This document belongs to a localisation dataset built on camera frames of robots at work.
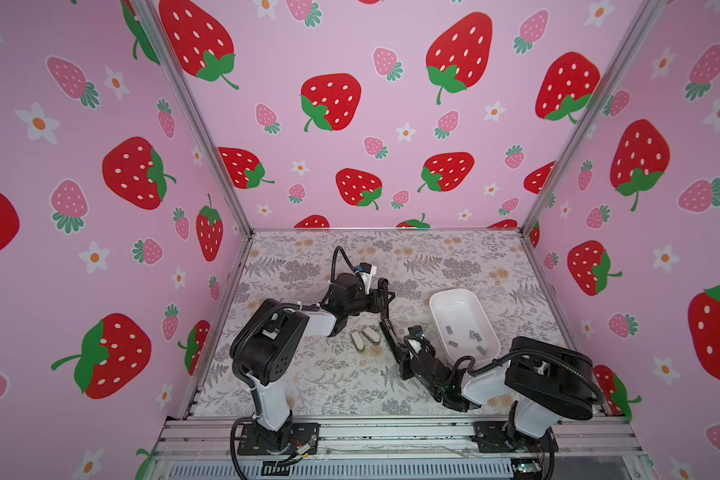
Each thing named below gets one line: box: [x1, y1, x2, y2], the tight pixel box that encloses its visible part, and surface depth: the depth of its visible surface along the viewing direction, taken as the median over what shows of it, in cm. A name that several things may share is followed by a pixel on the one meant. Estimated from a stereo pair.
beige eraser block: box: [350, 331, 365, 352], surface depth 90 cm
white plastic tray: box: [429, 288, 501, 363], surface depth 95 cm
